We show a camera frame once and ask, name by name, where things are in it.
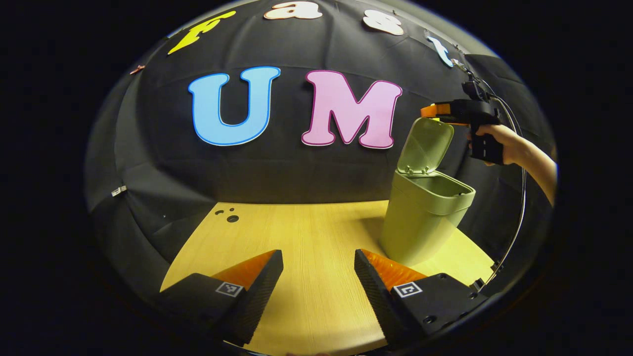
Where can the wooden desktop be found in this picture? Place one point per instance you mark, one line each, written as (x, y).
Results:
(316, 247)

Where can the small metal cloth clip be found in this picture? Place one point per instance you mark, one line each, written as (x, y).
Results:
(460, 63)

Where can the copper cloth clip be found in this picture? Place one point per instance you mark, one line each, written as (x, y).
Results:
(137, 69)

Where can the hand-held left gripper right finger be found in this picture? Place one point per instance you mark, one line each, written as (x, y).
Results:
(376, 291)

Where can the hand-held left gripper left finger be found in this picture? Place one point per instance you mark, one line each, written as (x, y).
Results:
(262, 291)

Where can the small white clip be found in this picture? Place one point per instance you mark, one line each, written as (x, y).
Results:
(118, 190)

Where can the black backdrop cloth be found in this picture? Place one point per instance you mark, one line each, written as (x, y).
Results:
(272, 173)

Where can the black table edge bracket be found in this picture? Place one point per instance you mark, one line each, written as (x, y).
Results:
(477, 284)
(497, 267)

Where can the pale green desktop garbage bin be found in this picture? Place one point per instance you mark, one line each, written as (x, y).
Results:
(420, 222)

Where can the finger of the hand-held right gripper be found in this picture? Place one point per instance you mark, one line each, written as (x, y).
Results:
(455, 112)

